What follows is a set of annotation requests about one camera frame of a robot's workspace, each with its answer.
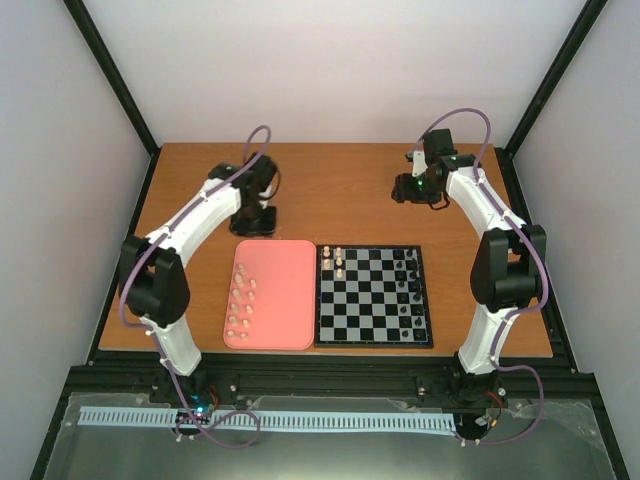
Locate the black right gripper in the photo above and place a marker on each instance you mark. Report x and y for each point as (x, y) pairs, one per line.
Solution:
(404, 192)

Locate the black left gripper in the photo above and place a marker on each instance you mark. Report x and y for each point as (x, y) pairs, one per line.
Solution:
(268, 230)

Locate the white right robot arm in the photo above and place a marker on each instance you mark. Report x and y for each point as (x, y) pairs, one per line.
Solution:
(507, 273)

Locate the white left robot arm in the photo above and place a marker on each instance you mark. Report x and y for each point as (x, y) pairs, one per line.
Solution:
(153, 288)

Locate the pink plastic tray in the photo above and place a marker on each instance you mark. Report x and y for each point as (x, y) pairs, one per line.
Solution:
(284, 306)

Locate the black and grey chessboard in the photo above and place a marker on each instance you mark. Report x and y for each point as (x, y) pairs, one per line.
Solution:
(362, 308)

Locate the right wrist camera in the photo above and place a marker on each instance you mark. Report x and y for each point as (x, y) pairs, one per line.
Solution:
(434, 143)

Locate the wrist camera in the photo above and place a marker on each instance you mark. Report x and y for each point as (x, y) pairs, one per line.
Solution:
(434, 143)
(266, 179)

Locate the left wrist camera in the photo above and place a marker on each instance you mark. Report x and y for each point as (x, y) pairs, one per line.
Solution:
(266, 179)

